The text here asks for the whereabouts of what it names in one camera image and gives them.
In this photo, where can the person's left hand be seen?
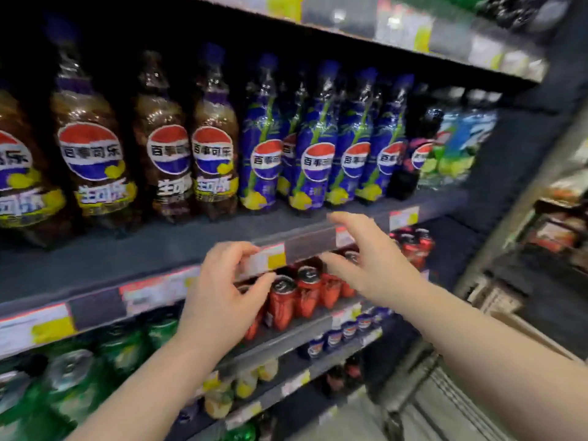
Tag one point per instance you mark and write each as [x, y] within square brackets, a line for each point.
[225, 307]

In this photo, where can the person's right hand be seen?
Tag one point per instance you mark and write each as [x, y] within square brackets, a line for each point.
[386, 275]

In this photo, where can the row of brown Pepsi bottles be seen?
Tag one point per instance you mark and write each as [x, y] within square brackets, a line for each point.
[87, 151]

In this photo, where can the person's right forearm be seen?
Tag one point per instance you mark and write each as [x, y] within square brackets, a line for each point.
[505, 358]

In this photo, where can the person's left forearm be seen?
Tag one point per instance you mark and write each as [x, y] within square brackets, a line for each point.
[147, 395]

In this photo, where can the rows of red soda cans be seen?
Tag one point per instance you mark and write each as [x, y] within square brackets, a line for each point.
[294, 298]

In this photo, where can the rows of blue soda cans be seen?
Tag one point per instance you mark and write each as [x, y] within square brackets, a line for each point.
[340, 332]

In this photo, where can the clear lime label soda bottle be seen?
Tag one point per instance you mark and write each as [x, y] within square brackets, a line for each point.
[487, 128]
[443, 151]
[466, 142]

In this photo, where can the rows of green soda cans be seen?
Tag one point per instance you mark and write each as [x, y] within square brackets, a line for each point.
[73, 376]

